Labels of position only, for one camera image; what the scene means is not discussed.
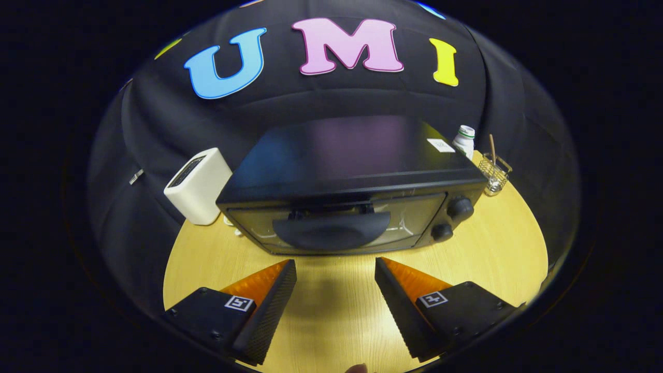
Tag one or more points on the wooden stick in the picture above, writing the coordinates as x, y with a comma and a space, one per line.
492, 147

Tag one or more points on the silver metal clip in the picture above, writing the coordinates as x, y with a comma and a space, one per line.
135, 176

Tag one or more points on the black toaster oven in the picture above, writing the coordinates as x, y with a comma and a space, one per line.
352, 155

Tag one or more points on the white slot toaster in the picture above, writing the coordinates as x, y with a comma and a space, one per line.
199, 186

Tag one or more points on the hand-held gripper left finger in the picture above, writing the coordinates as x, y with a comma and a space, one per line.
272, 303

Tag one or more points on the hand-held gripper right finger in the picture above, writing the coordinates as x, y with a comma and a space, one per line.
396, 303

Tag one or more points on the white plastic bottle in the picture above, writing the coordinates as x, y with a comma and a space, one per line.
464, 142

